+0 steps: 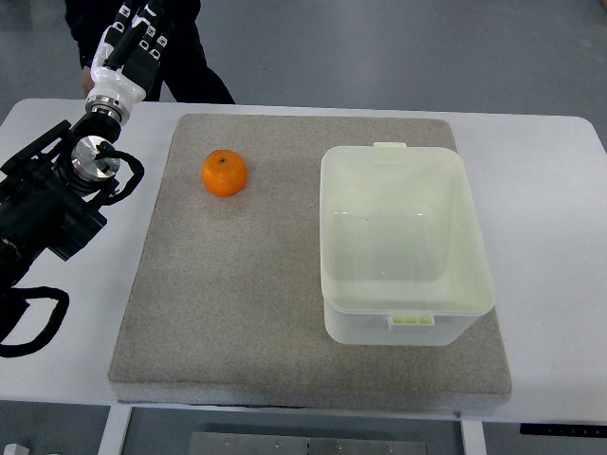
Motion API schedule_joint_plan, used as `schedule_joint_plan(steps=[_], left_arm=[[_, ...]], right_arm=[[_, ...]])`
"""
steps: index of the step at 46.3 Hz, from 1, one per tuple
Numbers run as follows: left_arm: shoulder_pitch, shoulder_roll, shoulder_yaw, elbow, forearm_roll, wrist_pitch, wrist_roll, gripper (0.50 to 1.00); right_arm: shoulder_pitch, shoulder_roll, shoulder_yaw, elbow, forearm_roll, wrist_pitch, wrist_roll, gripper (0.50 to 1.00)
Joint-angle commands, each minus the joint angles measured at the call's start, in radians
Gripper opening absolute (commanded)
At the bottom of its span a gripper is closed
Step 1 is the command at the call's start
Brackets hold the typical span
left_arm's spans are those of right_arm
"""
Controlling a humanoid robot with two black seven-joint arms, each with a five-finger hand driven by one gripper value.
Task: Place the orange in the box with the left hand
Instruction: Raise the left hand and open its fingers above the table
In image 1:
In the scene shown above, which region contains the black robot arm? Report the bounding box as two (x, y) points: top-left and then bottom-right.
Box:
(1, 111), (144, 290)

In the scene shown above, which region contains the beige foam mat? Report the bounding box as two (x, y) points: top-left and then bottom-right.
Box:
(109, 114), (511, 413)

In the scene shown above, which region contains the black table control panel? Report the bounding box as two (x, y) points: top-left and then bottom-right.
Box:
(520, 423), (607, 439)

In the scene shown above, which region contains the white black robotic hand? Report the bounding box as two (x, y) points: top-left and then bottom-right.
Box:
(86, 1), (175, 125)

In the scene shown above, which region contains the white table leg right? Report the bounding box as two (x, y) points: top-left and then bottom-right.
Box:
(460, 420), (487, 455)

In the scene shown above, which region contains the cream plastic box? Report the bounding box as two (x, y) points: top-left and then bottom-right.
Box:
(319, 142), (495, 346)

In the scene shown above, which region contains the person in dark clothes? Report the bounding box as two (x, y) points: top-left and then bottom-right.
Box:
(65, 0), (234, 104)

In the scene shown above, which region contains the small white floor object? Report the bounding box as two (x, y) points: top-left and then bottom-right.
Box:
(3, 443), (29, 455)

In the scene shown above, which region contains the orange fruit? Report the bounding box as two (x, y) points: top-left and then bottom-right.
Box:
(200, 149), (248, 197)

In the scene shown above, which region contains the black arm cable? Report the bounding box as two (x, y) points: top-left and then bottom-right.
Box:
(0, 285), (71, 358)

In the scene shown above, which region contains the white table leg left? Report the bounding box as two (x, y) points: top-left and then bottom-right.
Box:
(98, 404), (132, 455)

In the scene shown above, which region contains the white table leg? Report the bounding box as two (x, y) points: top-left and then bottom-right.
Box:
(98, 404), (132, 455)
(460, 420), (487, 455)

